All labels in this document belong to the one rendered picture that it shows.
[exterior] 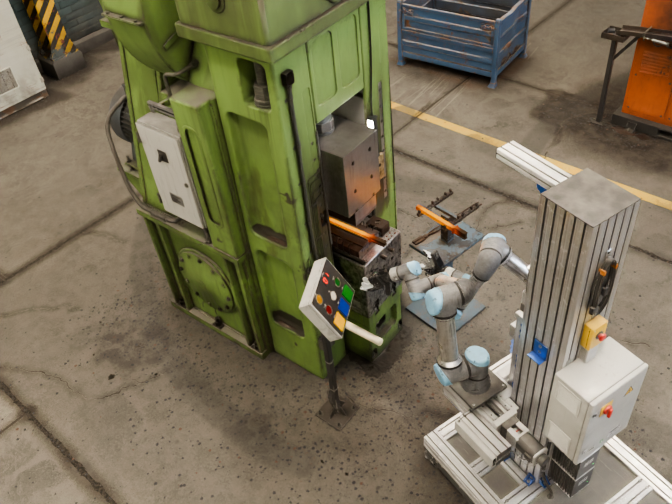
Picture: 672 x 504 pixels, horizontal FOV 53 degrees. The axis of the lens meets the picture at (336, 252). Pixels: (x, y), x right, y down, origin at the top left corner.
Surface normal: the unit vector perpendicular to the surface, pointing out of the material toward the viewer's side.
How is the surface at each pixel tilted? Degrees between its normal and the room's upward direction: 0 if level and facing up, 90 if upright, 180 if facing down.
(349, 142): 0
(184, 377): 0
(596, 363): 0
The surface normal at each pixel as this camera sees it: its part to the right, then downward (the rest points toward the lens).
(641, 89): -0.66, 0.56
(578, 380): -0.09, -0.73
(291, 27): 0.79, 0.36
